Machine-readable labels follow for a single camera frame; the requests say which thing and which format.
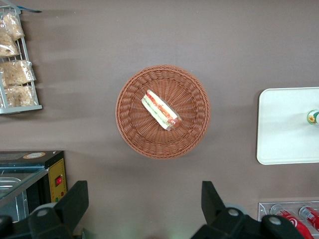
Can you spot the black food warmer cabinet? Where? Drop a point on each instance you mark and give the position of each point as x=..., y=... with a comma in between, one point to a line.
x=25, y=164

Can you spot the brown round wicker basket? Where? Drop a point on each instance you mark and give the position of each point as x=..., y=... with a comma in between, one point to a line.
x=189, y=104

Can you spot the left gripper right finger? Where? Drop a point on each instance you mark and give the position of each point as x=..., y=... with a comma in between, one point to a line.
x=231, y=226

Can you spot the green gum bottle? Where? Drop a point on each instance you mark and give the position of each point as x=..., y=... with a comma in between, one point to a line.
x=314, y=117

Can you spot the red cola bottle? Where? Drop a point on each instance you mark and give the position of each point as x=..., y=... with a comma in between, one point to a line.
x=311, y=216
x=291, y=221

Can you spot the clear acrylic bottle rack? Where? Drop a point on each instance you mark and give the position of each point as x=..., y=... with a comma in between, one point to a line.
x=264, y=209

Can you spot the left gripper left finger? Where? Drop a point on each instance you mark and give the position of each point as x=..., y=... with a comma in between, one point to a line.
x=49, y=224

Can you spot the wrapped triangle sandwich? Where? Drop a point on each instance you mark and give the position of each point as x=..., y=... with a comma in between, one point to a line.
x=159, y=109

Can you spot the clear bag of crackers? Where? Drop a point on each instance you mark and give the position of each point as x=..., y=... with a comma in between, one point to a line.
x=7, y=46
x=20, y=95
x=16, y=73
x=13, y=25

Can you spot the beige plastic tray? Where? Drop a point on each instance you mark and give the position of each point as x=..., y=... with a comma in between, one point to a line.
x=281, y=129

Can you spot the tray of packaged snacks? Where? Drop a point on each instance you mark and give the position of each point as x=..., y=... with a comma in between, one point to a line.
x=30, y=109

